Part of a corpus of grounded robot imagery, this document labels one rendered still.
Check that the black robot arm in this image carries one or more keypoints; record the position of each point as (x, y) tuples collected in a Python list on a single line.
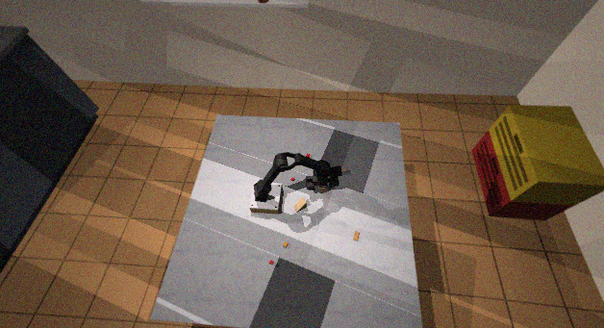
[(321, 168)]

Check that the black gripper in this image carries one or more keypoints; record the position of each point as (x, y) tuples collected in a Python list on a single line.
[(311, 184)]

